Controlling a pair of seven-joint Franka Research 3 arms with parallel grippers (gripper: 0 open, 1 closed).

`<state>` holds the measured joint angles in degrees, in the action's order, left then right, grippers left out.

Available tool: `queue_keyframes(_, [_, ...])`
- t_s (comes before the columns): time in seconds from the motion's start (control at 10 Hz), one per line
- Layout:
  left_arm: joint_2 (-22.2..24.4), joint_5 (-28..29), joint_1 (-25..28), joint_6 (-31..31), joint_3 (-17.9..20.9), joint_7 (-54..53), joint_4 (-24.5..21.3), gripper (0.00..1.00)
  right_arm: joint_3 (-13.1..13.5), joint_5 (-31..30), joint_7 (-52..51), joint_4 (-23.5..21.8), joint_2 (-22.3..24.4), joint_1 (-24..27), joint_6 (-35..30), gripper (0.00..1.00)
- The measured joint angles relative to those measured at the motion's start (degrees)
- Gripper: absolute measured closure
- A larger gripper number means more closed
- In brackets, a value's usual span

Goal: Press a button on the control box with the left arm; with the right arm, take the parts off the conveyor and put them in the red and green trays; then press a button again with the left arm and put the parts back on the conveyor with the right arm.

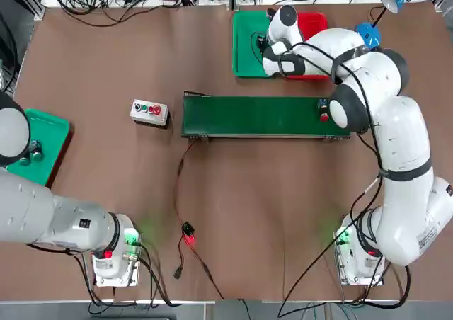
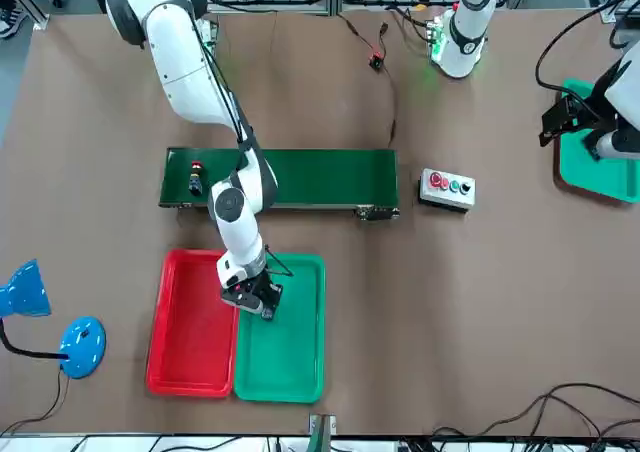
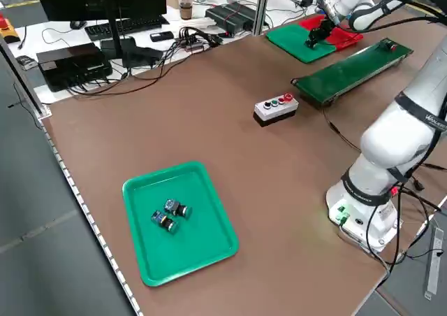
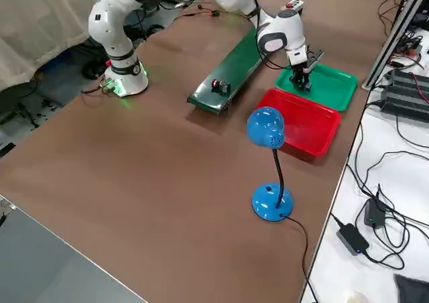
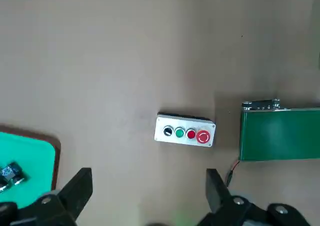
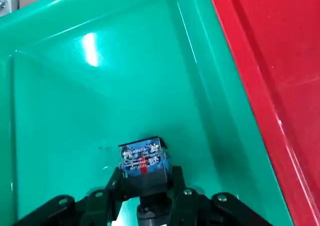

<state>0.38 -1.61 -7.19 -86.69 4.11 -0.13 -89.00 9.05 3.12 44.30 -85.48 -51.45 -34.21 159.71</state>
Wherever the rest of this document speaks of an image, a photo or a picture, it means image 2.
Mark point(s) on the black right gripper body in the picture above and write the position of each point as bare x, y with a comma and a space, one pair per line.
247, 297

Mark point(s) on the small black power module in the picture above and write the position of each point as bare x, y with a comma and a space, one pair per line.
376, 61

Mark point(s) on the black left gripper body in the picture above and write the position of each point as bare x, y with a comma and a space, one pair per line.
580, 114

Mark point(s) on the green belt conveyor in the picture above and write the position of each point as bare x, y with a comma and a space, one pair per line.
325, 177

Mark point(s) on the green tray holding spare parts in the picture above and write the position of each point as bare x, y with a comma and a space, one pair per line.
590, 172

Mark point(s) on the aluminium frame post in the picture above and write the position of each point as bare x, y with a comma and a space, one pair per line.
322, 432

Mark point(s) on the blue desk lamp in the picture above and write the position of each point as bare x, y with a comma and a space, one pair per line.
82, 344

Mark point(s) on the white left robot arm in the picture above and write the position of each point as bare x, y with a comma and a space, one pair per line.
467, 47

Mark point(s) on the red plastic tray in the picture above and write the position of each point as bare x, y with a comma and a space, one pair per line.
192, 342

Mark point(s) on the grey push-button control box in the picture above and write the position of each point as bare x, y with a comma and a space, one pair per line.
447, 197

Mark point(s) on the red-capped push-button part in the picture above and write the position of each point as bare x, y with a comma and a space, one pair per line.
195, 177

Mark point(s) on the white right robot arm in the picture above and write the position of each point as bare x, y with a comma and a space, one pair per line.
185, 72

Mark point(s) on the large green plastic tray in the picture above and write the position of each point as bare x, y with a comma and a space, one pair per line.
280, 357

